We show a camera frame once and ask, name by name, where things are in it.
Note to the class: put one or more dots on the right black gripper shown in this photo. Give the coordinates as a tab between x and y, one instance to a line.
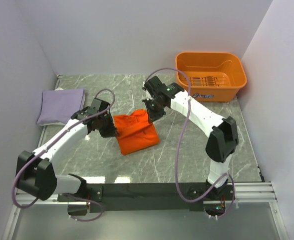
153	116

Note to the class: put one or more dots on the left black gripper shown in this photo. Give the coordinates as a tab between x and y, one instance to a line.
112	131

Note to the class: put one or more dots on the orange t shirt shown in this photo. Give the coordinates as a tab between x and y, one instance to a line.
135	132

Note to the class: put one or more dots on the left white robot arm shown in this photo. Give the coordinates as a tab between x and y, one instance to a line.
36	170

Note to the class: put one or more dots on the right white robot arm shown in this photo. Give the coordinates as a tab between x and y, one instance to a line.
221	132

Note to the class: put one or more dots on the folded purple t shirt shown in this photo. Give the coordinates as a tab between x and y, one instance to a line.
59	105

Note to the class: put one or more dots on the orange plastic basket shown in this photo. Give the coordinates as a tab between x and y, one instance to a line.
214	76

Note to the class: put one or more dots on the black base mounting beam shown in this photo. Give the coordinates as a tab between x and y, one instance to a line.
215	209

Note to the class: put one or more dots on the aluminium table edge rail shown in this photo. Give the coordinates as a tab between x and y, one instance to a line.
48	135

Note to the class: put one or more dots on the front aluminium rail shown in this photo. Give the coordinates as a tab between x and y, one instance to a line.
121	193

